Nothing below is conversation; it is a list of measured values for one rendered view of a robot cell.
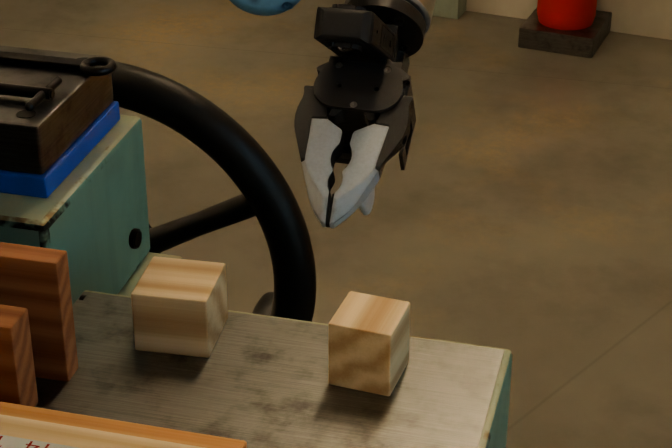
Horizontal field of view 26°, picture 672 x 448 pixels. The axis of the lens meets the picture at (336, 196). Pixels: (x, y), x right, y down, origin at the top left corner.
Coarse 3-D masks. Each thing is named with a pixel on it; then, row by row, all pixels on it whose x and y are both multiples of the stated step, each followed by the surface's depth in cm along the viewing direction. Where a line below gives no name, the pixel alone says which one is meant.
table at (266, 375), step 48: (96, 336) 74; (240, 336) 74; (288, 336) 74; (48, 384) 70; (96, 384) 70; (144, 384) 70; (192, 384) 70; (240, 384) 70; (288, 384) 70; (432, 384) 70; (480, 384) 70; (240, 432) 67; (288, 432) 67; (336, 432) 67; (384, 432) 67; (432, 432) 67; (480, 432) 67
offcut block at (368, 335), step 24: (336, 312) 69; (360, 312) 69; (384, 312) 69; (408, 312) 70; (336, 336) 69; (360, 336) 68; (384, 336) 68; (408, 336) 71; (336, 360) 69; (360, 360) 69; (384, 360) 68; (408, 360) 72; (336, 384) 70; (360, 384) 69; (384, 384) 69
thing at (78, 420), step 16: (16, 416) 61; (32, 416) 61; (48, 416) 61; (64, 416) 61; (80, 416) 61; (112, 432) 60; (128, 432) 60; (144, 432) 60; (160, 432) 60; (176, 432) 60; (192, 432) 60
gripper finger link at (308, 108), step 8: (304, 88) 117; (312, 88) 116; (304, 96) 116; (312, 96) 116; (304, 104) 116; (312, 104) 116; (320, 104) 115; (296, 112) 115; (304, 112) 115; (312, 112) 115; (320, 112) 115; (328, 112) 116; (296, 120) 115; (304, 120) 115; (296, 128) 114; (304, 128) 114; (296, 136) 114; (304, 136) 114; (304, 144) 114; (304, 152) 113
